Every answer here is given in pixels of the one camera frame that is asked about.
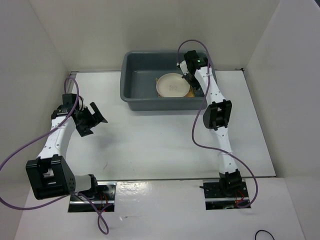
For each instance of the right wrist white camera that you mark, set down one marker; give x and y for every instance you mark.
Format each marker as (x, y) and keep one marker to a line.
(183, 67)

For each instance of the white bowl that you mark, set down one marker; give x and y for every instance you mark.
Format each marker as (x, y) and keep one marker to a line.
(172, 85)

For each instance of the grey plastic bin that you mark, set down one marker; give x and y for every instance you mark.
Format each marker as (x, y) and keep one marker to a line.
(139, 72)

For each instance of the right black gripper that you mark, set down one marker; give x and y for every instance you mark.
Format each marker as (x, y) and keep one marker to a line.
(195, 85)

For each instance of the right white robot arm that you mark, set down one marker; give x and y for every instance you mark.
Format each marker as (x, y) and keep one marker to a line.
(199, 75)

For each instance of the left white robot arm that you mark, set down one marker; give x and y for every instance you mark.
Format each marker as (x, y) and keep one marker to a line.
(49, 174)

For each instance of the aluminium table edge rail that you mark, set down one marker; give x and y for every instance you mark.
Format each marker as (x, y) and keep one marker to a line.
(70, 83)

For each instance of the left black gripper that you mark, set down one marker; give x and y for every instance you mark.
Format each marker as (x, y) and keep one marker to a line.
(94, 119)

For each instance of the yellow bamboo mat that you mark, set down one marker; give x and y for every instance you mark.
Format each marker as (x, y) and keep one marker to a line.
(190, 93)

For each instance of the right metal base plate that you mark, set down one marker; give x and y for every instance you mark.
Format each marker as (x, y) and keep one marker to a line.
(217, 199)

